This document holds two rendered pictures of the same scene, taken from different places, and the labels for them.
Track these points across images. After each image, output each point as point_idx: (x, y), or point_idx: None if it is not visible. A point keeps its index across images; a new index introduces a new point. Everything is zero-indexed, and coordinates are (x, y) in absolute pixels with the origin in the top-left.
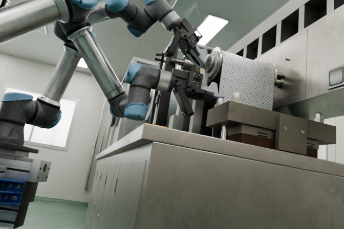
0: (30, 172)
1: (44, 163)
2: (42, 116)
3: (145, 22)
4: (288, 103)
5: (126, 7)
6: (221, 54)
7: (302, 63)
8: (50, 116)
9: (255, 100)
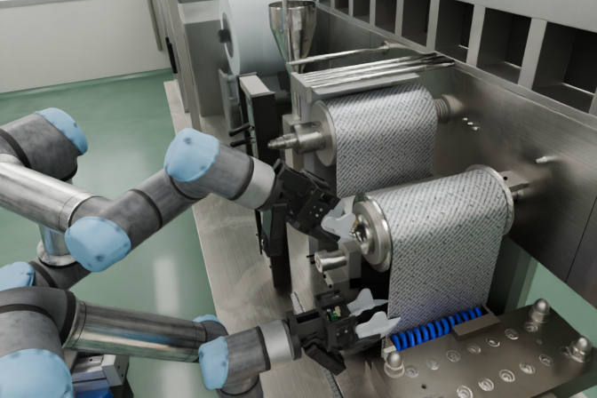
0: (107, 378)
1: None
2: (69, 282)
3: (188, 205)
4: (526, 250)
5: (131, 248)
6: (389, 248)
7: (578, 210)
8: (82, 270)
9: (460, 282)
